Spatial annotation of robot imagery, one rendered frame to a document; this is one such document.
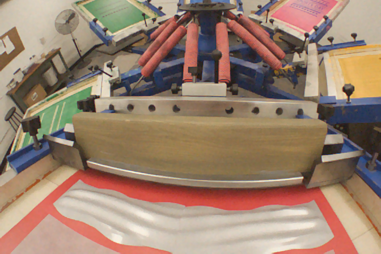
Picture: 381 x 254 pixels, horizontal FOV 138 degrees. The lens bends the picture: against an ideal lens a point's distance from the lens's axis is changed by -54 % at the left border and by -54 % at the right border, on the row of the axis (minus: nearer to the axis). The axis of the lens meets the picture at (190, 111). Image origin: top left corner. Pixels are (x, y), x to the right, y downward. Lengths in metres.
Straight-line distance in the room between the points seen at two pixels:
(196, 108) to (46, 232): 0.39
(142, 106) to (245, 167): 0.33
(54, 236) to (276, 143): 0.28
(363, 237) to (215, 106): 0.40
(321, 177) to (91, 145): 0.32
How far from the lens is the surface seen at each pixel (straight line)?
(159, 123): 0.18
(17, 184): 0.32
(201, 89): 0.45
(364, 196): 0.28
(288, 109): 0.45
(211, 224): 0.19
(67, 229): 0.23
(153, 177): 0.20
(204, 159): 0.18
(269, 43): 0.84
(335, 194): 0.29
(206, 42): 0.87
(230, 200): 0.22
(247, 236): 0.19
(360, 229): 0.26
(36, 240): 0.24
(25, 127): 0.33
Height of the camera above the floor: 1.44
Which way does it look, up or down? 46 degrees down
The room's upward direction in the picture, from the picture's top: 7 degrees counter-clockwise
